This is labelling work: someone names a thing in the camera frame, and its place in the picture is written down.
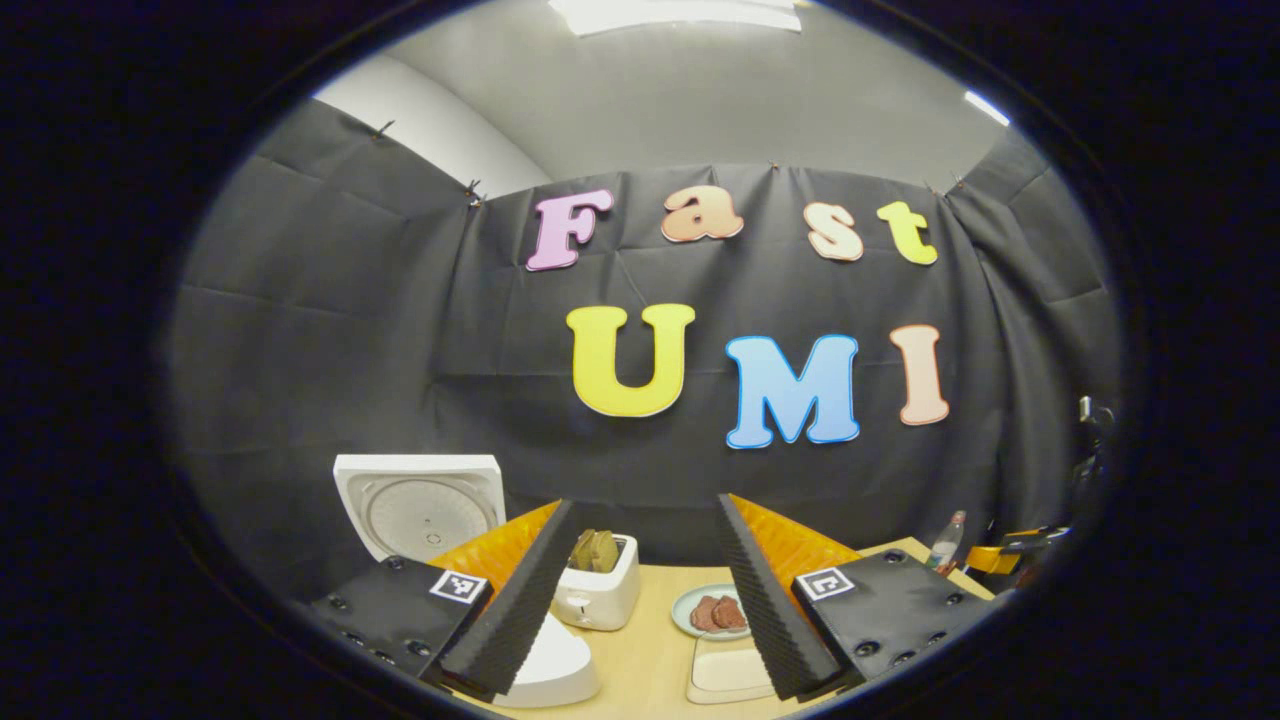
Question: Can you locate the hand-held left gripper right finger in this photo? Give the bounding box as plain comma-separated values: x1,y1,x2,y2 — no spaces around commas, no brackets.
716,492,996,703

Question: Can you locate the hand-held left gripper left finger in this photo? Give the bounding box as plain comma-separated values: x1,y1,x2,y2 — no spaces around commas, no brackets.
310,498,582,703

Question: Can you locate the white rice cooker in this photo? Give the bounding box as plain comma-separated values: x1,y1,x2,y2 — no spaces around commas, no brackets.
333,454,603,709

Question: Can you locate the light green plate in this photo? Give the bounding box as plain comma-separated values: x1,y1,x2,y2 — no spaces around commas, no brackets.
671,584,753,641

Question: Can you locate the white toaster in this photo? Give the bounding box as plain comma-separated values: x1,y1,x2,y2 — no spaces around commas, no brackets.
552,533,642,632

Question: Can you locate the clear plastic bottle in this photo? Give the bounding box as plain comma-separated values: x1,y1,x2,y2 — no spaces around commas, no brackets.
925,510,969,574

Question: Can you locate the black backdrop cloth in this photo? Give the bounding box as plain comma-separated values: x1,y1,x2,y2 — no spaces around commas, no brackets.
168,98,1121,601

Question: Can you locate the small ceiling light panel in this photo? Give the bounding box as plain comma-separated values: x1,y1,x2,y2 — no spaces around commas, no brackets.
964,89,1012,128

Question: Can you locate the long ceiling light panel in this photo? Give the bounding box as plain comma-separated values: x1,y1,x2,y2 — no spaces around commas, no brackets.
548,0,804,37

